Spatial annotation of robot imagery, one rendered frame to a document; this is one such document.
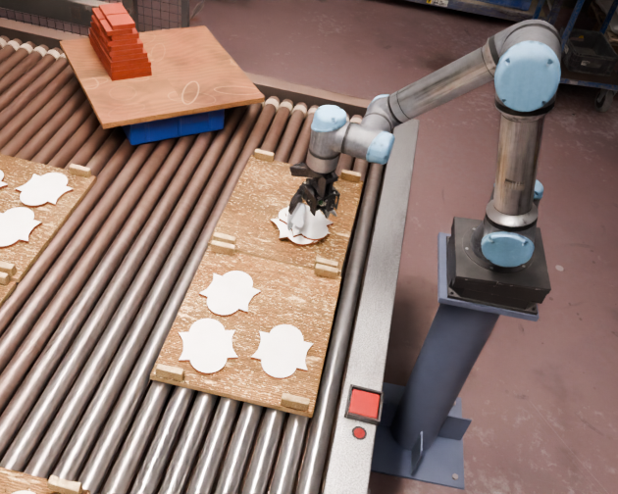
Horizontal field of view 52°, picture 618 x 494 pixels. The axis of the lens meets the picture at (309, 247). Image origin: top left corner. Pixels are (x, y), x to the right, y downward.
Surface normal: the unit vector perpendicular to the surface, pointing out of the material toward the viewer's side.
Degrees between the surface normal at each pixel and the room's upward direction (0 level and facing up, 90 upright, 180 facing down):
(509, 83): 83
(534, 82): 83
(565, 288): 0
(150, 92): 0
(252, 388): 0
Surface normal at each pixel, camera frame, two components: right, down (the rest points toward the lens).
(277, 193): 0.13, -0.72
